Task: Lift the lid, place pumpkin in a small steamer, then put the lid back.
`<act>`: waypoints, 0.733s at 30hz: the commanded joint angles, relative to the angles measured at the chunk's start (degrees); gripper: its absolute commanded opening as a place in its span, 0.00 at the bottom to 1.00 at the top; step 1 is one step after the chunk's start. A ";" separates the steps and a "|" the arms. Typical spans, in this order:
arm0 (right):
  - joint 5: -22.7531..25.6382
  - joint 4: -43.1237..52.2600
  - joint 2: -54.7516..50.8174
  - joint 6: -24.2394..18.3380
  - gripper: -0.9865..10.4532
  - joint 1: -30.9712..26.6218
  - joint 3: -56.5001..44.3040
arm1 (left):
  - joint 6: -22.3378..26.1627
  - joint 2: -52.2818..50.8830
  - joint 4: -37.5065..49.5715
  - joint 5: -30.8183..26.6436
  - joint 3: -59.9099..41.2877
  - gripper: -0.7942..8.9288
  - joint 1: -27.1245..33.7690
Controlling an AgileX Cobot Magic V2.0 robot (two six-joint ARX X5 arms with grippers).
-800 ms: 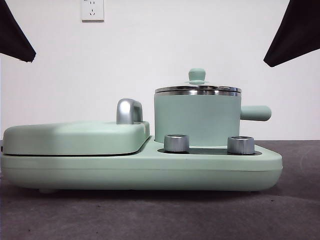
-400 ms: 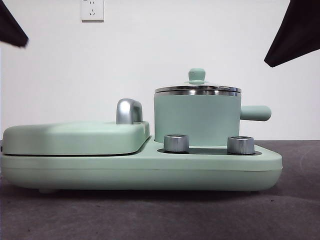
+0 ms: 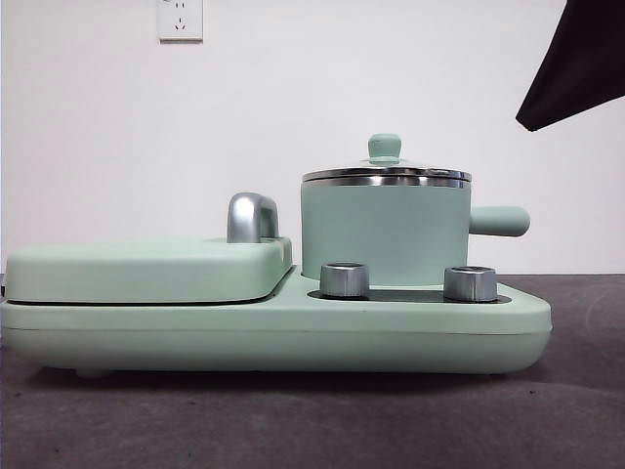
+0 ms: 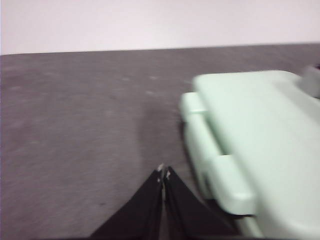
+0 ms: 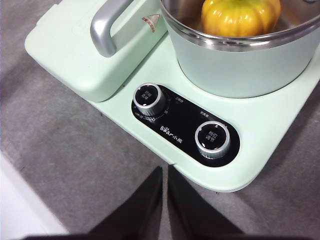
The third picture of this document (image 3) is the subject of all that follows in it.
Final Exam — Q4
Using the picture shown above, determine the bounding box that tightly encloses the glass lid with green knob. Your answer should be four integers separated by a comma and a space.
301, 133, 473, 184

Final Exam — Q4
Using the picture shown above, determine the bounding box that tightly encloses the mint green steamer pot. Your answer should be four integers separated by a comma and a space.
299, 175, 532, 288

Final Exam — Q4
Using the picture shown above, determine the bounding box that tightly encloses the silver control knob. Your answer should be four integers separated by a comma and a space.
319, 262, 372, 299
443, 265, 500, 302

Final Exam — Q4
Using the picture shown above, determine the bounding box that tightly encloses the mint green breakfast machine base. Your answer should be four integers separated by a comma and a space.
0, 266, 555, 380

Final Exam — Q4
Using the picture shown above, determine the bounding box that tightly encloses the silver griddle cover handle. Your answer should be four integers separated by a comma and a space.
226, 192, 281, 244

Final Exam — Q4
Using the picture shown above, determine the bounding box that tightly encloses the white wall socket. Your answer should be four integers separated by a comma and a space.
156, 0, 204, 45

